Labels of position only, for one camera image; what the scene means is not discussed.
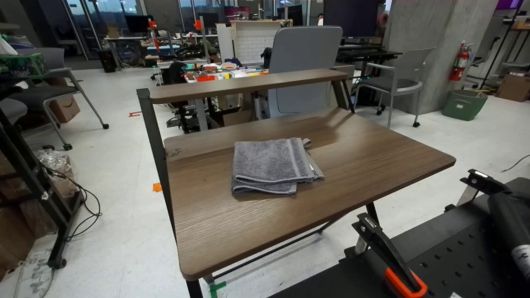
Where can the grey folded towel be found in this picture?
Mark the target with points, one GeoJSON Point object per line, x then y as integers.
{"type": "Point", "coordinates": [265, 163]}

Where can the cluttered white table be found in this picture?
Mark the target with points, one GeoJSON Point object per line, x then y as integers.
{"type": "Point", "coordinates": [215, 73]}

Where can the grey partition panel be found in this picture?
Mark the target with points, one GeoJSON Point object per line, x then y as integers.
{"type": "Point", "coordinates": [306, 49]}

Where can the white brick pattern counter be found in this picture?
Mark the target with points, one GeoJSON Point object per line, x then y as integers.
{"type": "Point", "coordinates": [252, 41]}

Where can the black desk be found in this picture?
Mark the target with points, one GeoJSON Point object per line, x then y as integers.
{"type": "Point", "coordinates": [368, 54]}

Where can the person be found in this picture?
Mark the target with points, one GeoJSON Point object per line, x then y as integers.
{"type": "Point", "coordinates": [320, 19]}

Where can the grey armchair on casters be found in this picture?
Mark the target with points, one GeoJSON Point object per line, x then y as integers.
{"type": "Point", "coordinates": [391, 82]}

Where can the large dark screen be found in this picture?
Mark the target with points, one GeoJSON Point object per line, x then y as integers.
{"type": "Point", "coordinates": [351, 18]}

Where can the monitor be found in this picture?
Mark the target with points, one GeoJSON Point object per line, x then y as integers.
{"type": "Point", "coordinates": [136, 23]}

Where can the cardboard box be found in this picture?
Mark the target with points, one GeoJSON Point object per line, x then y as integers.
{"type": "Point", "coordinates": [65, 109]}
{"type": "Point", "coordinates": [513, 87]}

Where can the green plastic bin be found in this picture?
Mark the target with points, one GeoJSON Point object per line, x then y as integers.
{"type": "Point", "coordinates": [463, 105]}

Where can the clear plastic bag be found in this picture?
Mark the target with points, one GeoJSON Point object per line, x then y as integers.
{"type": "Point", "coordinates": [58, 165]}

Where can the red fire extinguisher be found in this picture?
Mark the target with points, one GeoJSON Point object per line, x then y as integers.
{"type": "Point", "coordinates": [458, 64]}

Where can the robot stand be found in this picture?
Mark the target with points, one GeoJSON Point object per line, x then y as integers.
{"type": "Point", "coordinates": [447, 256]}

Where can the black metal clamp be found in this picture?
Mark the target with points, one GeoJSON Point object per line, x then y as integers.
{"type": "Point", "coordinates": [482, 182]}

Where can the row of grey chairs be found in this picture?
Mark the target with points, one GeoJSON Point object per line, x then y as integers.
{"type": "Point", "coordinates": [45, 93]}

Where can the black metal rack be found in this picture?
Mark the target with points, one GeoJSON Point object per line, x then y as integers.
{"type": "Point", "coordinates": [25, 169]}

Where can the green patterned box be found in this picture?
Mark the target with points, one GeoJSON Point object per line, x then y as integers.
{"type": "Point", "coordinates": [22, 65]}

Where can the black cylinder with white label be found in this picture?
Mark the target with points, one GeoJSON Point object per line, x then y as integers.
{"type": "Point", "coordinates": [511, 223]}

